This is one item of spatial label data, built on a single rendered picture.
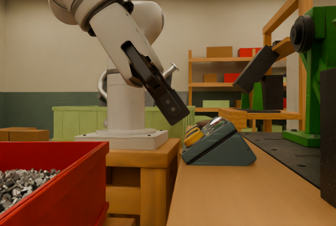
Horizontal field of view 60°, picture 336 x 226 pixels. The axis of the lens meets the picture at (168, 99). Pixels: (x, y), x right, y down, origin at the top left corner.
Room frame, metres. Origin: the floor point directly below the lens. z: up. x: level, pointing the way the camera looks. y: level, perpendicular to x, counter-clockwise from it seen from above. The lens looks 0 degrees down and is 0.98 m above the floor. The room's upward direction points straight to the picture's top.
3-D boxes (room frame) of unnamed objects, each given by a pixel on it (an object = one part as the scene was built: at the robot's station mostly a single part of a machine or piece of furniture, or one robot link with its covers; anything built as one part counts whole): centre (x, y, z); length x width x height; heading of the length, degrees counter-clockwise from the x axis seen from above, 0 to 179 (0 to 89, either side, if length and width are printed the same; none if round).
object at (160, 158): (0.93, 0.13, 0.83); 0.32 x 0.32 x 0.04; 81
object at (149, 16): (0.94, 0.10, 1.19); 0.19 x 0.12 x 0.24; 90
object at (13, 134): (5.75, 2.85, 0.22); 1.20 x 0.81 x 0.44; 79
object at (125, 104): (0.94, 0.13, 0.97); 0.19 x 0.19 x 0.18
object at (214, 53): (6.90, -2.00, 1.14); 3.01 x 0.54 x 2.28; 84
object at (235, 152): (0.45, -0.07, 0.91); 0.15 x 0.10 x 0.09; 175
